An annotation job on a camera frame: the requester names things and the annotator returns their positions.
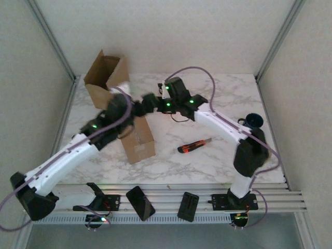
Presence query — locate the black plastic holder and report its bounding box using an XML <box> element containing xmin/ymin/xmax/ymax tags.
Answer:
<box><xmin>177</xmin><ymin>191</ymin><xmax>200</xmax><ymax>223</ymax></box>

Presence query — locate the dark blue mug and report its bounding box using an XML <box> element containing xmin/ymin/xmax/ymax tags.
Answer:
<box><xmin>238</xmin><ymin>113</ymin><xmax>263</xmax><ymax>129</ymax></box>

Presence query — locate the aluminium rail base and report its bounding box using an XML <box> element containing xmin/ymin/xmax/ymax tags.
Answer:
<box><xmin>23</xmin><ymin>183</ymin><xmax>308</xmax><ymax>215</ymax></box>

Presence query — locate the grey slotted cable duct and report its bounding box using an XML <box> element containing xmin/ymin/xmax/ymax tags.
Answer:
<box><xmin>33</xmin><ymin>214</ymin><xmax>231</xmax><ymax>225</ymax></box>

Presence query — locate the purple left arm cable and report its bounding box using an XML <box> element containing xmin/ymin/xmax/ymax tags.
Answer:
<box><xmin>0</xmin><ymin>87</ymin><xmax>133</xmax><ymax>232</ymax></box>

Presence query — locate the controller board with green light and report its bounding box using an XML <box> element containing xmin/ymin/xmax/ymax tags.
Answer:
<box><xmin>230</xmin><ymin>212</ymin><xmax>250</xmax><ymax>230</ymax></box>
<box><xmin>85</xmin><ymin>214</ymin><xmax>111</xmax><ymax>230</ymax></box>

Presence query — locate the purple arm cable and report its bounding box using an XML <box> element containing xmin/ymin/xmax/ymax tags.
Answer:
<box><xmin>164</xmin><ymin>66</ymin><xmax>281</xmax><ymax>229</ymax></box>
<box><xmin>0</xmin><ymin>87</ymin><xmax>133</xmax><ymax>232</ymax></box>

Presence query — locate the aluminium table edge rail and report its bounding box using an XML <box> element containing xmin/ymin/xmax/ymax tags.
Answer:
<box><xmin>50</xmin><ymin>75</ymin><xmax>80</xmax><ymax>156</ymax></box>
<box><xmin>255</xmin><ymin>74</ymin><xmax>290</xmax><ymax>185</ymax></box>

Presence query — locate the red black utility knife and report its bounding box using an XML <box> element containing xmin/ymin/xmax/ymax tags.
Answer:
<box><xmin>177</xmin><ymin>138</ymin><xmax>213</xmax><ymax>154</ymax></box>

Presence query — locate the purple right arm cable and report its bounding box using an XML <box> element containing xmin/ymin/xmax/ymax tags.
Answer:
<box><xmin>164</xmin><ymin>66</ymin><xmax>281</xmax><ymax>229</ymax></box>

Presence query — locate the aluminium frame post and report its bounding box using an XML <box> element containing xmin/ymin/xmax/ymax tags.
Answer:
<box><xmin>24</xmin><ymin>0</ymin><xmax>78</xmax><ymax>82</ymax></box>
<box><xmin>254</xmin><ymin>0</ymin><xmax>307</xmax><ymax>82</ymax></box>

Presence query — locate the brown cardboard box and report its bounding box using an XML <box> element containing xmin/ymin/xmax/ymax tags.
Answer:
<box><xmin>84</xmin><ymin>49</ymin><xmax>131</xmax><ymax>110</ymax></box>
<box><xmin>118</xmin><ymin>114</ymin><xmax>156</xmax><ymax>164</ymax></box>

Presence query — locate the black smartphone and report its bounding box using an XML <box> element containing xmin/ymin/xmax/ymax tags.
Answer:
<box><xmin>126</xmin><ymin>186</ymin><xmax>156</xmax><ymax>222</ymax></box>

